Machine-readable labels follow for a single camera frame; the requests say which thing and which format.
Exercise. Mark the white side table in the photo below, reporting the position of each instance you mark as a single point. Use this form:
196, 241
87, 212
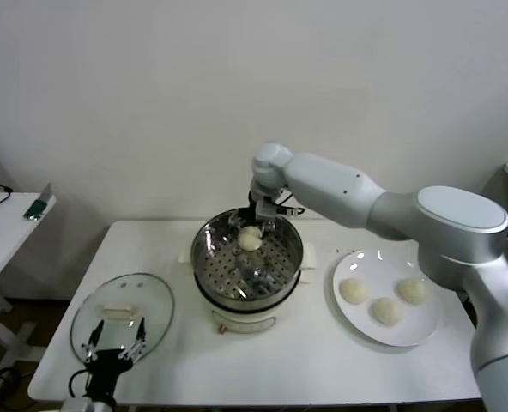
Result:
1, 240

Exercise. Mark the stainless steel steamer basket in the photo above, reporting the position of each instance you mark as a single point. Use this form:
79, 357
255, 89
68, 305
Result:
219, 266

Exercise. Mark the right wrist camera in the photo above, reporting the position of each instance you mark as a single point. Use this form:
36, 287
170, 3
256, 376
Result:
288, 210

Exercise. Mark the white round plate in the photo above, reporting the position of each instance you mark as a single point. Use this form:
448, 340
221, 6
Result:
365, 266

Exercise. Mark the green flat board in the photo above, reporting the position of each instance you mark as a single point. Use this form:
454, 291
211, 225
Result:
35, 208

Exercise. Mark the white steamed baozi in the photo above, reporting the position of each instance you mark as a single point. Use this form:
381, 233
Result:
413, 291
249, 239
354, 291
387, 311

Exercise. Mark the glass pot lid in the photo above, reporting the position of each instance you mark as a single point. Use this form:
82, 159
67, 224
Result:
151, 300

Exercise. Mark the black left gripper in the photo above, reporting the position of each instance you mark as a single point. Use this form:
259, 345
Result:
106, 369

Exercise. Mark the steel steamer pot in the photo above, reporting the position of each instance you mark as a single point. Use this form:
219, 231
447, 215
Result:
241, 319

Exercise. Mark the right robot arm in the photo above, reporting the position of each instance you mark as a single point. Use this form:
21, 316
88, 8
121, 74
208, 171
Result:
331, 189

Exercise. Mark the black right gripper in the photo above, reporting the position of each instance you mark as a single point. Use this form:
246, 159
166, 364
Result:
264, 210

